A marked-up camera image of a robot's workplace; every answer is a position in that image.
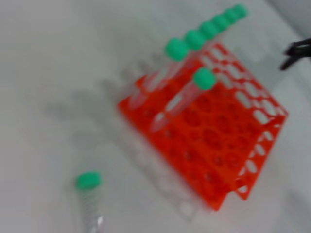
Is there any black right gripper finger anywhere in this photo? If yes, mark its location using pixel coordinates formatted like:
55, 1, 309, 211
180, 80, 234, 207
283, 37, 311, 56
279, 51, 311, 71

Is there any graduated test tube green cap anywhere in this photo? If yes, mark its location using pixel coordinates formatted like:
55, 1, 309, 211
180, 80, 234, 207
74, 171, 107, 233

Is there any clear test tube green cap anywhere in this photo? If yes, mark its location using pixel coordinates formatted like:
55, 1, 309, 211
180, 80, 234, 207
213, 13, 230, 32
191, 20, 221, 49
130, 37, 189, 110
155, 29, 206, 81
225, 8, 240, 25
232, 3, 249, 20
150, 67, 217, 133

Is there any orange plastic test tube rack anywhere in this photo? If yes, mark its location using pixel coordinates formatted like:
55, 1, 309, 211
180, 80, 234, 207
116, 41, 290, 213

